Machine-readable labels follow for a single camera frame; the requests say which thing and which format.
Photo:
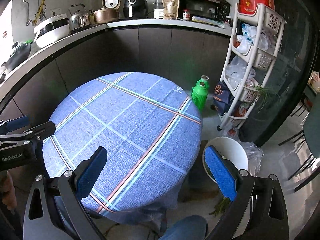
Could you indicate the person's blue jeans leg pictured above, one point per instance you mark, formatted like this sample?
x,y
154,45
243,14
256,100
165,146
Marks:
x,y
192,227

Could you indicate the white tiered storage rack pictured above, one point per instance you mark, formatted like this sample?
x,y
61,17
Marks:
x,y
246,97

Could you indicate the steel kettle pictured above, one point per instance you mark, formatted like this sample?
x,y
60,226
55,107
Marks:
x,y
79,17

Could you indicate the brown kraft paper pouch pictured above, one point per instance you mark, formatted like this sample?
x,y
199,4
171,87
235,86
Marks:
x,y
170,9

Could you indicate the white grey kitchen counter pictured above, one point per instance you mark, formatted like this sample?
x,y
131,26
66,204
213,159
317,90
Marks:
x,y
177,50

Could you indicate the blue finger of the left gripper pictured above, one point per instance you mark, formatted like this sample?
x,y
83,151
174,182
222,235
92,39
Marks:
x,y
17,123

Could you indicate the white round trash bin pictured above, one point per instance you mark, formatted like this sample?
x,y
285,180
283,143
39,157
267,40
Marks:
x,y
230,149

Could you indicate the black wok pan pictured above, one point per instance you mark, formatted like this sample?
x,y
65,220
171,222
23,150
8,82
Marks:
x,y
20,52

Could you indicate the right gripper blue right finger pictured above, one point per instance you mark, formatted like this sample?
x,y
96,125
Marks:
x,y
218,168

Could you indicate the blue plaid tablecloth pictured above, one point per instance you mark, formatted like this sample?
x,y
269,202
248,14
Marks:
x,y
151,130

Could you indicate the copper rice cooker pot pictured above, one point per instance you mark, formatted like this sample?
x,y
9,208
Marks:
x,y
105,15

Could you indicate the green thermos jug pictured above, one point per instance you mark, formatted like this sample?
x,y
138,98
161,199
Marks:
x,y
199,93

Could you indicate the person's left hand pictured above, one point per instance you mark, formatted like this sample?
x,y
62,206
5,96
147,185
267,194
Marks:
x,y
8,196

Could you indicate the green vegetable scraps on floor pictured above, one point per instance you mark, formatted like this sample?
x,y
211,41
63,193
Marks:
x,y
221,207

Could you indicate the white black multicooker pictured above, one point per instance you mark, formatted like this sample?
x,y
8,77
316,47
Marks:
x,y
51,30

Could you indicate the red lid jar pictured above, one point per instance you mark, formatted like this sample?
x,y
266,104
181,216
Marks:
x,y
186,15

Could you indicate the clear plastic bags on floor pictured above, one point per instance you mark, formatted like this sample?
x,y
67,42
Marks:
x,y
253,152

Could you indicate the dark green dining chair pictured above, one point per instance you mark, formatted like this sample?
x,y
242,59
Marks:
x,y
310,132

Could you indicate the black toaster oven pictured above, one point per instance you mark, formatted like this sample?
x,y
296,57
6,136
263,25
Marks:
x,y
216,10

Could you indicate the black air fryer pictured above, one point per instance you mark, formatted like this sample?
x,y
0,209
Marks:
x,y
135,9

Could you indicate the dark blue printed bag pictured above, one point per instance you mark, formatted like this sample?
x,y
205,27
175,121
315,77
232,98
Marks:
x,y
222,98

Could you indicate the white rice cooker lid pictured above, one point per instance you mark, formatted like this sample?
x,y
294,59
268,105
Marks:
x,y
111,4

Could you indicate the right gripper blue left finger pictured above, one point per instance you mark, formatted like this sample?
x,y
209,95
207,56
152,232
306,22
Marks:
x,y
88,171

